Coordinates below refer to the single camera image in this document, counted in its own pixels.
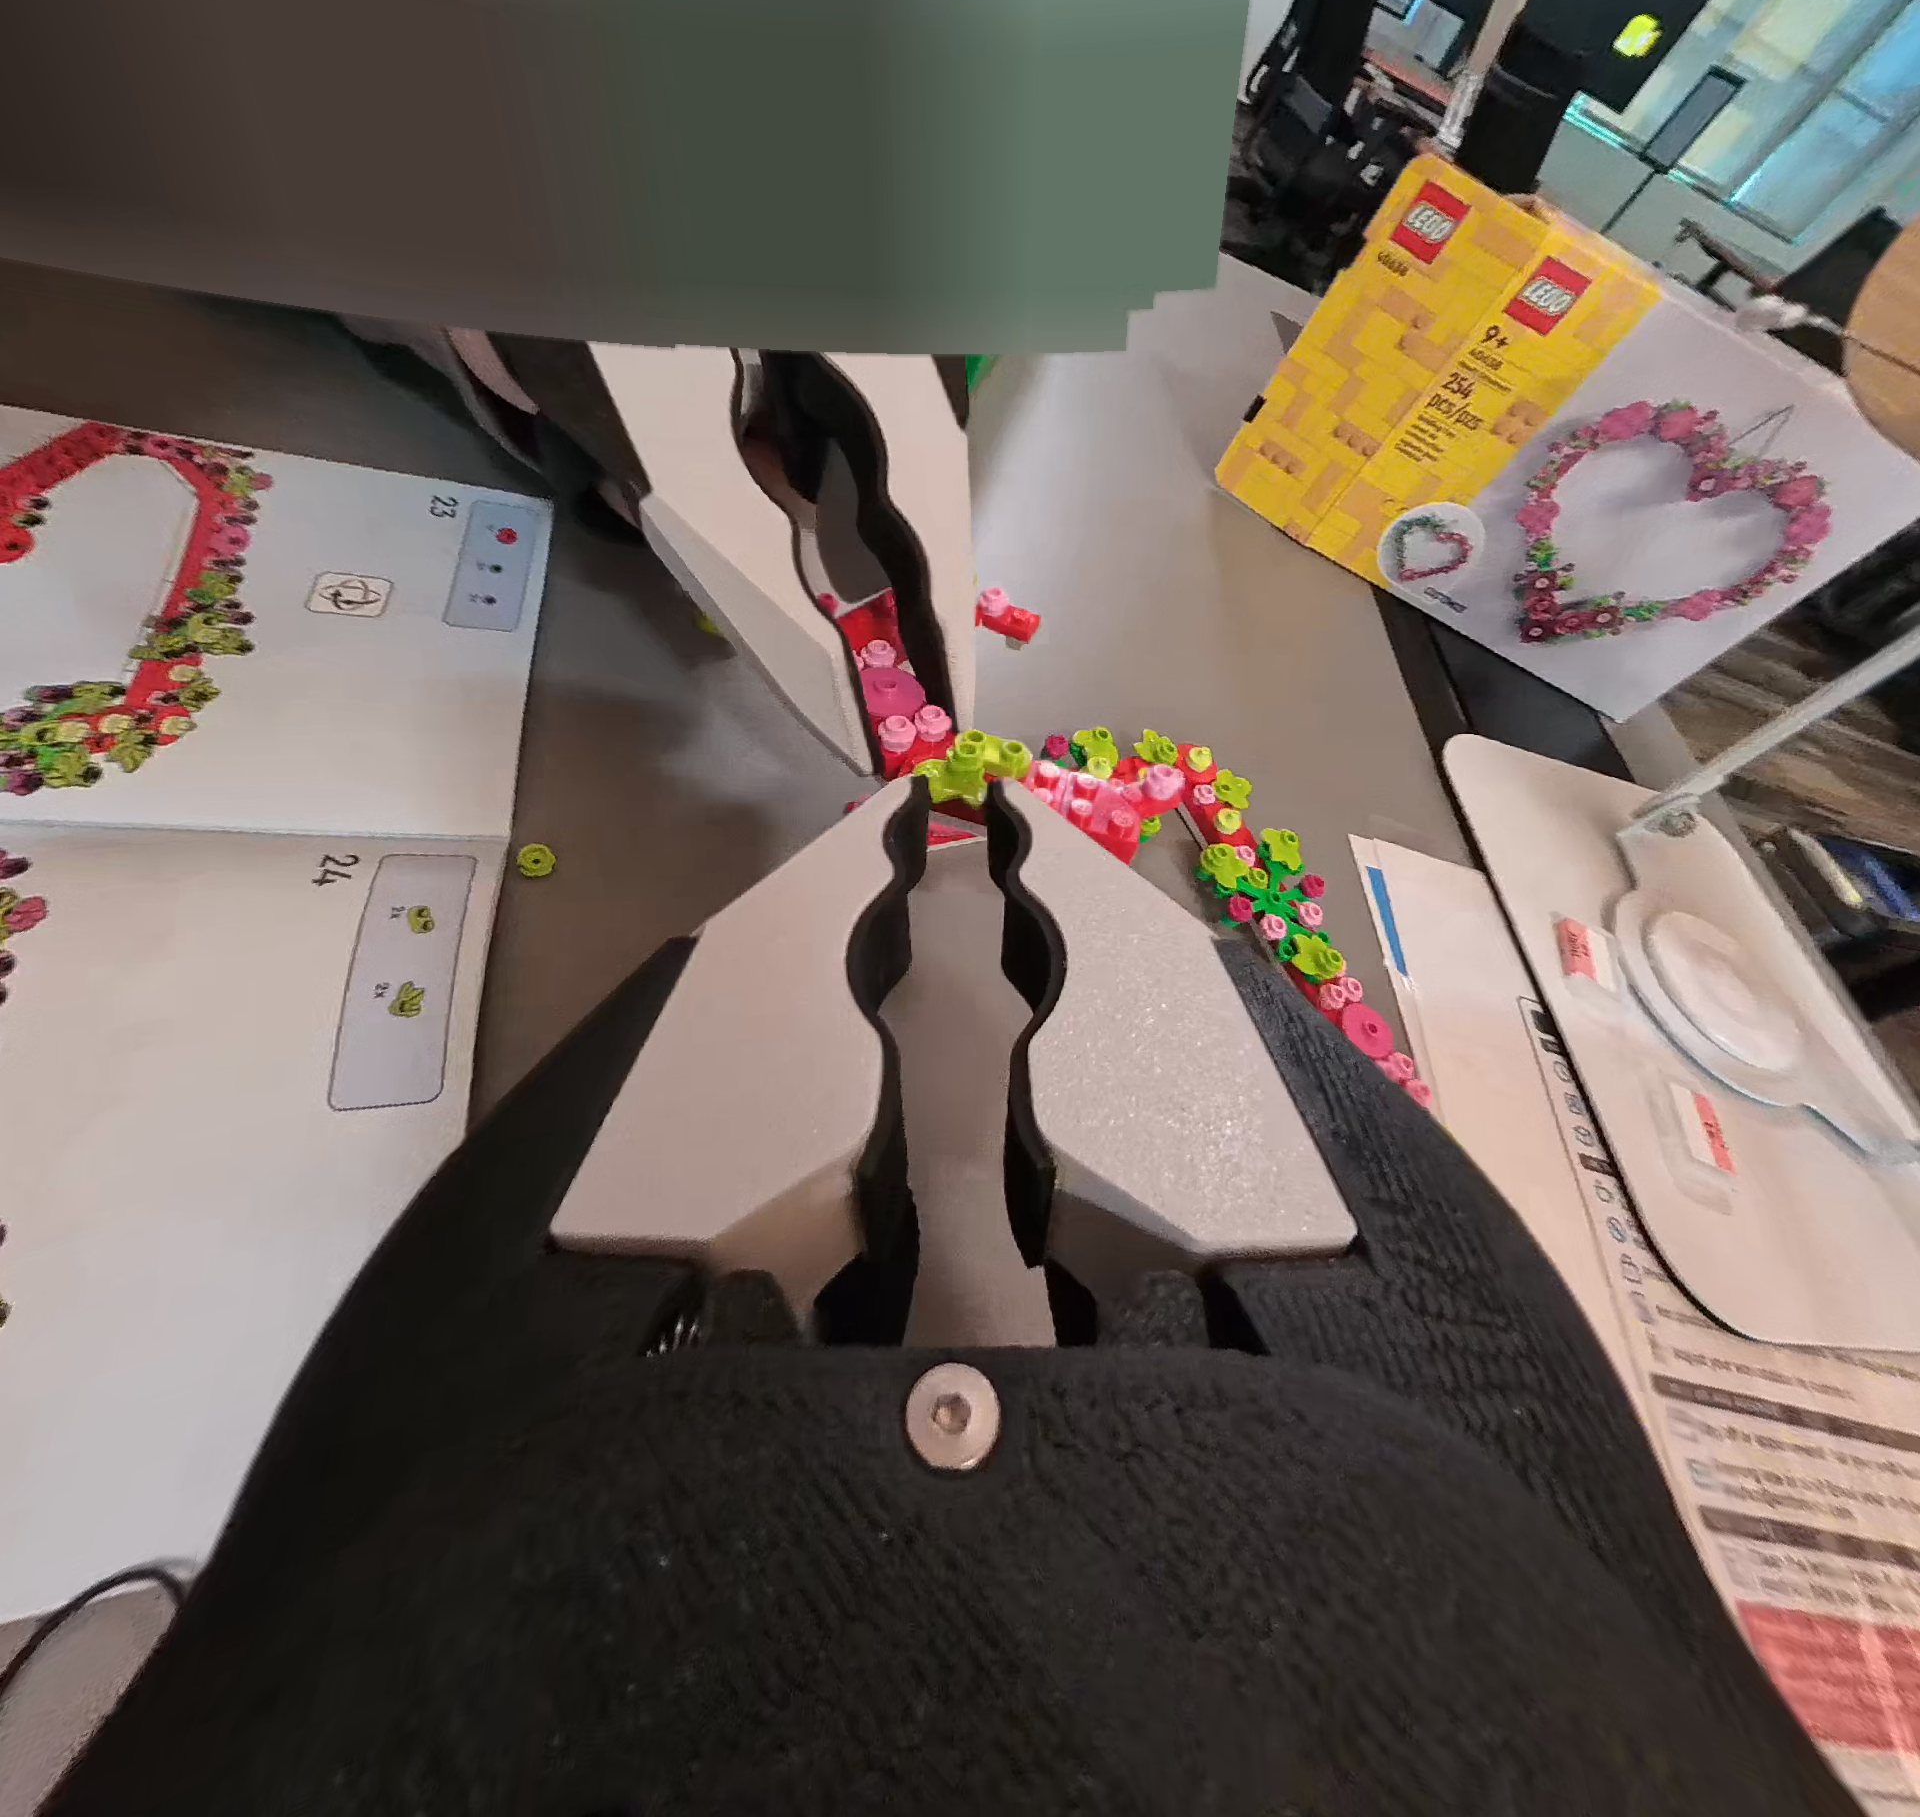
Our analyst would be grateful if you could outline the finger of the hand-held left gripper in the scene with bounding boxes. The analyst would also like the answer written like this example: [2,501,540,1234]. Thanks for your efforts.
[765,350,979,742]
[584,341,887,781]

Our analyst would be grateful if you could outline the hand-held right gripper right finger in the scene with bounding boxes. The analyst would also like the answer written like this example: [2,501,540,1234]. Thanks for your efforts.
[982,780,1362,1272]

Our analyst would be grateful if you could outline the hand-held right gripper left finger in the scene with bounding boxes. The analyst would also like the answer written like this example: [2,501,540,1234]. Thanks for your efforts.
[548,778,931,1322]

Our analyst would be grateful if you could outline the small red lego heart section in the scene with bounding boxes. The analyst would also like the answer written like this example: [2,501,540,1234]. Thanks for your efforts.
[840,596,993,853]

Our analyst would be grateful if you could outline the large red lego heart section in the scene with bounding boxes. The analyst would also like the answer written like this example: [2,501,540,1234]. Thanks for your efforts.
[1032,725,1434,1113]

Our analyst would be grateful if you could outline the lime lego plate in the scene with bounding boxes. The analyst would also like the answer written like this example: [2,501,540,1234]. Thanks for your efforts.
[912,736,1036,808]

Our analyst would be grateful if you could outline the yellow lego box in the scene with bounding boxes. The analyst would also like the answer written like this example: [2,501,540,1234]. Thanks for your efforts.
[1214,154,1920,725]

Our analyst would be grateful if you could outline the lego instruction booklet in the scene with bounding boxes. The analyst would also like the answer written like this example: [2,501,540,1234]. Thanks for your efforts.
[0,404,557,1625]

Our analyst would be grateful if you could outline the clear plastic bag with papers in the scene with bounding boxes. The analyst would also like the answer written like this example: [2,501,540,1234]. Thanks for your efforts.
[1346,830,1920,1817]

